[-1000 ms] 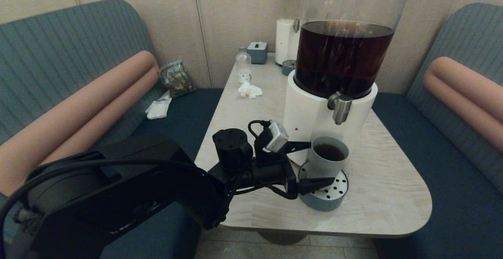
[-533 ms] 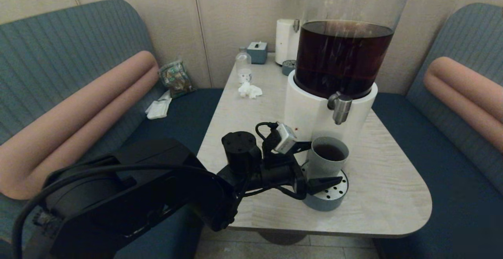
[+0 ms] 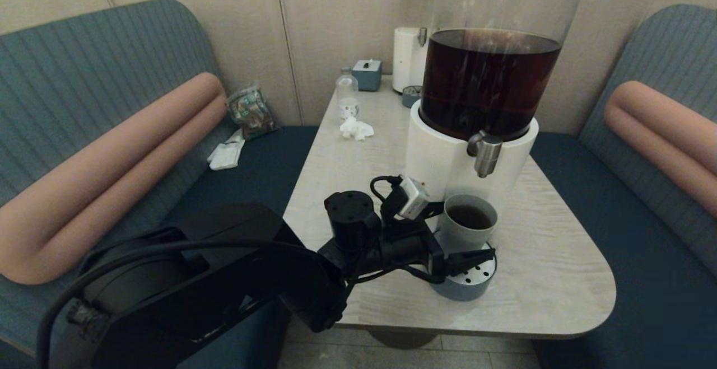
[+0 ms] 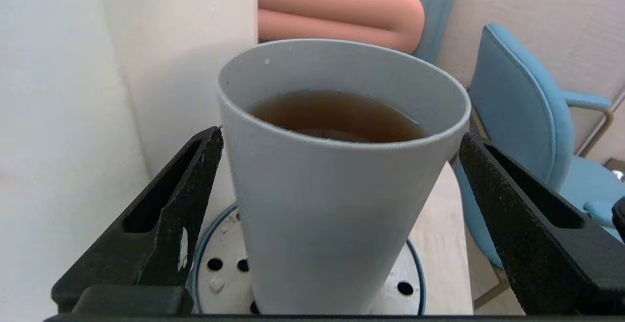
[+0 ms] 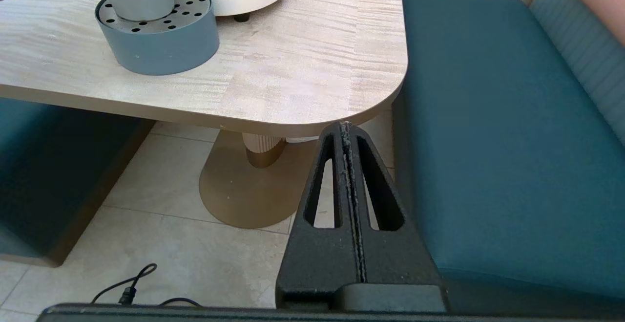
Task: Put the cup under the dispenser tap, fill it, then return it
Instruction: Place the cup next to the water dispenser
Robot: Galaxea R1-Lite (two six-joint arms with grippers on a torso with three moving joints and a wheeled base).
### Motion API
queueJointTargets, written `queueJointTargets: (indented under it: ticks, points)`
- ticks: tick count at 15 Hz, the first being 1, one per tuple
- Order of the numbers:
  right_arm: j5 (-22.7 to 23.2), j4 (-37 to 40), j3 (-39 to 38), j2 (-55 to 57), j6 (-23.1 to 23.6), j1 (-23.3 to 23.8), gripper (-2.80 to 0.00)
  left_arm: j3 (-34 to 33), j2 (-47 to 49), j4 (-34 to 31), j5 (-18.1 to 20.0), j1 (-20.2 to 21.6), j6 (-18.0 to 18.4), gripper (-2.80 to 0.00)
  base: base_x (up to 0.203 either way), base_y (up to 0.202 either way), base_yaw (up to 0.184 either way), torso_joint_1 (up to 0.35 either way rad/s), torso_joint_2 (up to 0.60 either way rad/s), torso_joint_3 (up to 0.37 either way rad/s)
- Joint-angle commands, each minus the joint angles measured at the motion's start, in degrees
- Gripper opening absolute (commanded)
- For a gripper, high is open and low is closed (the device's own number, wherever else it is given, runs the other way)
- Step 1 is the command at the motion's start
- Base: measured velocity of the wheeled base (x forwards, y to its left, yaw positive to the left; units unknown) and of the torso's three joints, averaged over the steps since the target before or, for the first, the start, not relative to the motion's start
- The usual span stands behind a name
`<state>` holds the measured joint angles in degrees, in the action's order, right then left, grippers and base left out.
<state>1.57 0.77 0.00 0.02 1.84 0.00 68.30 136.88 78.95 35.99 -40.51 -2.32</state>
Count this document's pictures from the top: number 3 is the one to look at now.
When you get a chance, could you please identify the crumpled white tissue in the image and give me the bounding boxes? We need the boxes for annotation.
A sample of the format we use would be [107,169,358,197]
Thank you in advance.
[339,116,375,141]

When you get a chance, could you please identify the blue-grey tissue box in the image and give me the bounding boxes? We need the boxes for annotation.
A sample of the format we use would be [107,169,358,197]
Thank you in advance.
[352,59,383,92]

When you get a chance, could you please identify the grey plastic cup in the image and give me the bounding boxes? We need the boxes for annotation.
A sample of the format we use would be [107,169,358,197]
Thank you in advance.
[436,194,499,255]

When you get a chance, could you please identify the white paper napkins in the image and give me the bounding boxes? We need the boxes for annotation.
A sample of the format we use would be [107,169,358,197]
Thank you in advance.
[208,129,246,171]

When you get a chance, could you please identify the dark blue bench seat cushion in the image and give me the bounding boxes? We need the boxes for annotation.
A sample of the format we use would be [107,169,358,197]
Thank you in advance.
[528,133,717,369]
[157,127,320,369]

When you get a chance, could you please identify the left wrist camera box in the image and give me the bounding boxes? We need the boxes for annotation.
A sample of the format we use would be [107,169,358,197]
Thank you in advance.
[398,177,431,220]

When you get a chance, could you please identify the clear snack bag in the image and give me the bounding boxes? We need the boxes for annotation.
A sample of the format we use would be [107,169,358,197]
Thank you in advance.
[226,85,279,140]

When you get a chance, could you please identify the pink bolster cushion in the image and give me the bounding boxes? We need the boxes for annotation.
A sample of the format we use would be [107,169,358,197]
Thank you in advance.
[0,72,227,286]
[602,81,717,218]

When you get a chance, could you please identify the white dispenser with clear tank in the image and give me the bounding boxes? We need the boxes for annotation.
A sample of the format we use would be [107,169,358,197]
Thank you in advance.
[392,0,443,94]

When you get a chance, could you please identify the teal ribbed bench backrest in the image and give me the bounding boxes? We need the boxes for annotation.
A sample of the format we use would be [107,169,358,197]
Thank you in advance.
[577,4,717,277]
[0,0,236,358]

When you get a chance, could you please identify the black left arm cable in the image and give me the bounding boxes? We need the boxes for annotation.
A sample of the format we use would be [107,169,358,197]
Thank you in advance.
[36,175,449,369]

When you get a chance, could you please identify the large dispenser with dark tea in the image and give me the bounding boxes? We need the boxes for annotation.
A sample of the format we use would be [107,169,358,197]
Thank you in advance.
[401,0,596,239]

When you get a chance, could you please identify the clear plastic bottle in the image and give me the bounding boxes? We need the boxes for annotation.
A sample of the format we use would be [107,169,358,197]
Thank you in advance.
[336,67,360,120]

